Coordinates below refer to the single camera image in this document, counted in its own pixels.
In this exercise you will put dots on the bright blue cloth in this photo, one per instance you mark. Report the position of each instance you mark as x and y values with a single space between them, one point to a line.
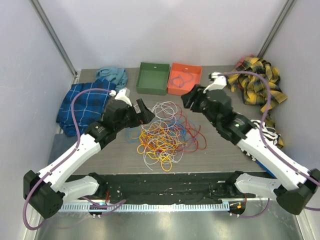
265 168

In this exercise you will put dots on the pink cloth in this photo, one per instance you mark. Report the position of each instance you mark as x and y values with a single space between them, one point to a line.
241 61

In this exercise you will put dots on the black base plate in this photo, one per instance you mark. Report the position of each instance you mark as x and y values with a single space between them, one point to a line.
168 188

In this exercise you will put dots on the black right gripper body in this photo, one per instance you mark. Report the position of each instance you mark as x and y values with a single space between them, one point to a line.
200 107

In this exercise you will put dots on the orange plastic bin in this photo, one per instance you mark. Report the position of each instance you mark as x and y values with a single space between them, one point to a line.
182 78

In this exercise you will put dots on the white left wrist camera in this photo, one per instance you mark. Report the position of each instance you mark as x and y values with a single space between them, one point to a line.
123 95

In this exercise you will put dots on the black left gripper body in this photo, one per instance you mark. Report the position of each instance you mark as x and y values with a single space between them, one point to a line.
130 120

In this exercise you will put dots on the black white striped cloth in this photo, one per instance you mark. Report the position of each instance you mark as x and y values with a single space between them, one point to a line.
269 133

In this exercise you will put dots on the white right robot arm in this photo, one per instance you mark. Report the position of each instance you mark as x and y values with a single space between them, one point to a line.
292 185

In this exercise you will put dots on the white slotted cable duct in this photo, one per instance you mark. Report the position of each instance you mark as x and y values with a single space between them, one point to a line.
127 208

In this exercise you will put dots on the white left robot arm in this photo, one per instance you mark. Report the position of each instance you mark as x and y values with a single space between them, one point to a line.
47 190

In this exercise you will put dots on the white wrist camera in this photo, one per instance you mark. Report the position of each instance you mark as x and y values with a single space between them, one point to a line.
216 81
123 95

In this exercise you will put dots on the yellow plaid cloth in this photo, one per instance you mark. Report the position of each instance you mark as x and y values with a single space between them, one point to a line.
256 79

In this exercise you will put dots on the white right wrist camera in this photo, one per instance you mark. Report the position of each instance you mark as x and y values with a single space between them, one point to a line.
216 81

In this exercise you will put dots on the green plastic bin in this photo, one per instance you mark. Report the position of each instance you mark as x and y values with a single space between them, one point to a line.
153 78

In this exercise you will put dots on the light blue cloth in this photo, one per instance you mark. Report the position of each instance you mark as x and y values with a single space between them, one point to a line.
115 75

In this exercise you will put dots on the grey blue folded cloth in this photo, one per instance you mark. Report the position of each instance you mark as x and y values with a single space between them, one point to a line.
57 148

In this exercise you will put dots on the blue plaid cloth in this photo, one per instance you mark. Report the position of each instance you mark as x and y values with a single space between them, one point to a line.
88 107

